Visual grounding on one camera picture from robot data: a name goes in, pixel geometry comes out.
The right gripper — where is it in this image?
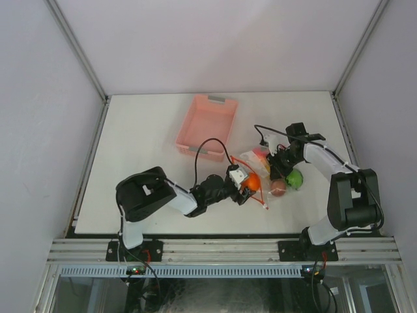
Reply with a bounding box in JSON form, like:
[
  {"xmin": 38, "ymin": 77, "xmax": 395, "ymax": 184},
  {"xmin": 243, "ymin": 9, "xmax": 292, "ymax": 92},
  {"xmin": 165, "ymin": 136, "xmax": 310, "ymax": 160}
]
[{"xmin": 266, "ymin": 147, "xmax": 302, "ymax": 181}]

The fake orange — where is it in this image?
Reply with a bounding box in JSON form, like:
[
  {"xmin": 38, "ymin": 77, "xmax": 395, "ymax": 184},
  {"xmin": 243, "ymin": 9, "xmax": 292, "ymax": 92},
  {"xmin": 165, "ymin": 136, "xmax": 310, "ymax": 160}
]
[{"xmin": 242, "ymin": 172, "xmax": 261, "ymax": 192}]

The clear zip top bag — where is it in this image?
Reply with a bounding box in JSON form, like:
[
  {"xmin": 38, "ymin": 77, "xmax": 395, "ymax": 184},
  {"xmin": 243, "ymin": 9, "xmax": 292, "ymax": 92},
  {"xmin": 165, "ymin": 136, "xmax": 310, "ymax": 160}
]
[{"xmin": 231, "ymin": 150, "xmax": 295, "ymax": 209}]

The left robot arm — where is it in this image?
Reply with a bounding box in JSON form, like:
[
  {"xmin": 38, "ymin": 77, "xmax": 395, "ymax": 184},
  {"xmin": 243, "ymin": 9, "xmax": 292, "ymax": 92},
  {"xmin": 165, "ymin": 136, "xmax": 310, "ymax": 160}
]
[{"xmin": 115, "ymin": 164, "xmax": 260, "ymax": 261}]

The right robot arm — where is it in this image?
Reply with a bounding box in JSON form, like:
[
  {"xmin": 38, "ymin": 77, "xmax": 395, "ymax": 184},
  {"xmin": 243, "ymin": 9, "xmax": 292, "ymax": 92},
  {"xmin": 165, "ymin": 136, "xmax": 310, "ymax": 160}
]
[{"xmin": 262, "ymin": 123, "xmax": 384, "ymax": 261}]

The fake green fruit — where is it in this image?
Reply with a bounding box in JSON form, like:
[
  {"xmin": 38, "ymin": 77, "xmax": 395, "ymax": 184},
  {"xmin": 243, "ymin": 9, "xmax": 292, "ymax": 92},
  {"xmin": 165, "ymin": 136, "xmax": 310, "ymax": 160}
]
[{"xmin": 285, "ymin": 168, "xmax": 304, "ymax": 190}]

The fake red fruit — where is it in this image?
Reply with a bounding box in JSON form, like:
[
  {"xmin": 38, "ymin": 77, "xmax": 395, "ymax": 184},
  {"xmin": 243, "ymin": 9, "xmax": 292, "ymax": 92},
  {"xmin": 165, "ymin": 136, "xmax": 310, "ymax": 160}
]
[{"xmin": 252, "ymin": 147, "xmax": 269, "ymax": 157}]

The fake brown pink fruit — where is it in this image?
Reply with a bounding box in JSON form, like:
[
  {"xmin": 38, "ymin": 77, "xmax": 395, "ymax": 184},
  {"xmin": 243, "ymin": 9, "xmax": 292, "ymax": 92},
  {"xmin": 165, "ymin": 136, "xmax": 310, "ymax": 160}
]
[{"xmin": 270, "ymin": 179, "xmax": 287, "ymax": 197}]

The pink plastic basket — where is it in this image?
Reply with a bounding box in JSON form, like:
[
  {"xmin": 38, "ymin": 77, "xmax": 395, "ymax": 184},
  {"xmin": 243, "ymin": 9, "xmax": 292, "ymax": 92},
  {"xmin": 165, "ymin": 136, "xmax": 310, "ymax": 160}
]
[{"xmin": 175, "ymin": 95, "xmax": 238, "ymax": 162}]

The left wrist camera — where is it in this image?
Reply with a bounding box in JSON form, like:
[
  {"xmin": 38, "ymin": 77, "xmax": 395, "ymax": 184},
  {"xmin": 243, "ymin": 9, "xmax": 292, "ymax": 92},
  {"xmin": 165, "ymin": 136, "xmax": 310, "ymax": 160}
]
[{"xmin": 227, "ymin": 164, "xmax": 250, "ymax": 190}]

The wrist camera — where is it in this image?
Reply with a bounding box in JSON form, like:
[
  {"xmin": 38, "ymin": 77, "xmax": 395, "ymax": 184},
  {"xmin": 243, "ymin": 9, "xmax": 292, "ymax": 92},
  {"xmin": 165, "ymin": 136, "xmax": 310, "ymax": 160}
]
[
  {"xmin": 260, "ymin": 134, "xmax": 280, "ymax": 156},
  {"xmin": 227, "ymin": 164, "xmax": 250, "ymax": 190}
]

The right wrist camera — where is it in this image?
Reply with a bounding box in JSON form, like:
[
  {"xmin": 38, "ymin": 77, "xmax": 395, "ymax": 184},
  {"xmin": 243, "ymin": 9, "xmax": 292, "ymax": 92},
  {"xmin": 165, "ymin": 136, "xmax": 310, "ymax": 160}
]
[{"xmin": 260, "ymin": 134, "xmax": 280, "ymax": 156}]

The right camera cable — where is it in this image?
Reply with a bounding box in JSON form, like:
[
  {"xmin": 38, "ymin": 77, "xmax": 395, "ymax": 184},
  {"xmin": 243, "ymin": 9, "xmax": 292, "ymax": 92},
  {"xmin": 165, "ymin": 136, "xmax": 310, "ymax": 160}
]
[{"xmin": 253, "ymin": 123, "xmax": 384, "ymax": 235}]

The camera cable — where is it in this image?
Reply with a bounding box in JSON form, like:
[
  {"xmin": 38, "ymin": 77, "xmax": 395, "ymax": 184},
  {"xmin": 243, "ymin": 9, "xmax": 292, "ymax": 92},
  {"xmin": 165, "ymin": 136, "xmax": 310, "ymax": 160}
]
[
  {"xmin": 192, "ymin": 138, "xmax": 229, "ymax": 192},
  {"xmin": 253, "ymin": 123, "xmax": 384, "ymax": 235}
]

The left camera cable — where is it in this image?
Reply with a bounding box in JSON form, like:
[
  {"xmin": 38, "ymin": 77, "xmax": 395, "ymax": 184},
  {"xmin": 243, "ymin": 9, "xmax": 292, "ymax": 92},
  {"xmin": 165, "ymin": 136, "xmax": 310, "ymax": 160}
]
[{"xmin": 192, "ymin": 138, "xmax": 229, "ymax": 192}]

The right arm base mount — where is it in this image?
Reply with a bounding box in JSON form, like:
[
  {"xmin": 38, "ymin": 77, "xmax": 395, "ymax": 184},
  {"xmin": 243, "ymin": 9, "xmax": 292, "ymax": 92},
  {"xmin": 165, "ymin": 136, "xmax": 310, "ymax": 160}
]
[{"xmin": 278, "ymin": 240, "xmax": 339, "ymax": 262}]

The right aluminium corner post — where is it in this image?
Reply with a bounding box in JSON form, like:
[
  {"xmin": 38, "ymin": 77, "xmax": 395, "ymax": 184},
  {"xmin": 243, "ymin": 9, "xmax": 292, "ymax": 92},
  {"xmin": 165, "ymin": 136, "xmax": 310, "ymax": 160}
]
[{"xmin": 330, "ymin": 0, "xmax": 390, "ymax": 98}]

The aluminium corner post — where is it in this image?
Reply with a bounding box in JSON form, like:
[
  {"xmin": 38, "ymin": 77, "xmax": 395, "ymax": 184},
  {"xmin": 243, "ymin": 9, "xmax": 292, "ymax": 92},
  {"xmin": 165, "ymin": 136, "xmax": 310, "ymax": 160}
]
[
  {"xmin": 45, "ymin": 0, "xmax": 110, "ymax": 105},
  {"xmin": 330, "ymin": 0, "xmax": 390, "ymax": 98}
]

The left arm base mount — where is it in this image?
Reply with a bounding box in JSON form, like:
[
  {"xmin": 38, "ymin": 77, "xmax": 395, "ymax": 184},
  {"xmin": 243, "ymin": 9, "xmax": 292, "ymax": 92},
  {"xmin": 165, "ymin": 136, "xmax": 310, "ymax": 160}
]
[{"xmin": 106, "ymin": 240, "xmax": 164, "ymax": 263}]

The aluminium front rail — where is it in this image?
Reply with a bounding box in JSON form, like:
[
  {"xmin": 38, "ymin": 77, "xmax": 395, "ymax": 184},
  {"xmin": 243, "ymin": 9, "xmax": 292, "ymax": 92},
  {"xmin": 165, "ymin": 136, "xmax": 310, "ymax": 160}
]
[{"xmin": 47, "ymin": 237, "xmax": 401, "ymax": 265}]

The slotted cable duct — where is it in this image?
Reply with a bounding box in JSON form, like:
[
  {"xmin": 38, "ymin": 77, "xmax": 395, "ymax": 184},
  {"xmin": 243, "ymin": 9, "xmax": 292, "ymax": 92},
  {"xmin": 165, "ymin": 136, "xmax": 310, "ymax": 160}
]
[{"xmin": 60, "ymin": 264, "xmax": 303, "ymax": 278}]

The left aluminium corner post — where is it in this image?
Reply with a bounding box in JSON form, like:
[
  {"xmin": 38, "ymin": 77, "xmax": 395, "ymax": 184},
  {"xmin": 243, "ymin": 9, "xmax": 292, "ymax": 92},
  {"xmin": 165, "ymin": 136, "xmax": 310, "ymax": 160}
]
[{"xmin": 45, "ymin": 0, "xmax": 110, "ymax": 105}]

